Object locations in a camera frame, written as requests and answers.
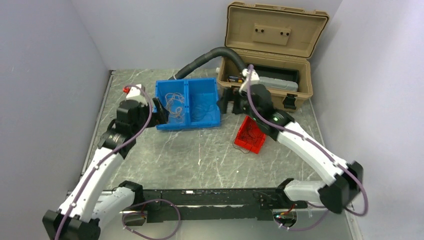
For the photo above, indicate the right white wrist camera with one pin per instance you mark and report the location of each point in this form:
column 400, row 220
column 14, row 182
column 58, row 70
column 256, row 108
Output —
column 250, row 77

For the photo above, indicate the red plastic bin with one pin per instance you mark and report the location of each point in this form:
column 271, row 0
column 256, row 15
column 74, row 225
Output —
column 249, row 136

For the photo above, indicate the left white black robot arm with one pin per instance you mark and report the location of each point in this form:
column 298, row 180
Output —
column 81, row 216

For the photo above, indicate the blue two-compartment bin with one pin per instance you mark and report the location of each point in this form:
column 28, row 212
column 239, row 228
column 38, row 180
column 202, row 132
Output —
column 192, row 103

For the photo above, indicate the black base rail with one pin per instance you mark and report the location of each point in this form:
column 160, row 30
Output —
column 162, row 205

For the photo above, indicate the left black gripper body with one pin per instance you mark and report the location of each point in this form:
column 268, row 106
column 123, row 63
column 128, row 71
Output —
column 144, row 111

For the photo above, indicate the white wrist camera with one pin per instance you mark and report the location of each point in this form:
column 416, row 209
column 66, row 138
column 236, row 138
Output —
column 250, row 77
column 134, row 93

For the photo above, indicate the tan open toolbox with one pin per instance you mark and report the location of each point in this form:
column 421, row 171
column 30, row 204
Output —
column 277, row 36

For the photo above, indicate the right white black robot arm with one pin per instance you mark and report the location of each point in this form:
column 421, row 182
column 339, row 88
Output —
column 340, row 182

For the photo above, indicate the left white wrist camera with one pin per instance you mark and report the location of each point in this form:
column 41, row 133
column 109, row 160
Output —
column 134, row 93

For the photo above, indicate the small colourful box in toolbox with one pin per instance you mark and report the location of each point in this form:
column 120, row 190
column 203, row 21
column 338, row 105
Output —
column 235, row 79

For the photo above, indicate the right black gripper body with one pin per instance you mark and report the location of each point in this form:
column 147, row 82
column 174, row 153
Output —
column 241, row 105

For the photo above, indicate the grey plastic case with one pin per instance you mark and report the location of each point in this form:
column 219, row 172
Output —
column 279, row 84

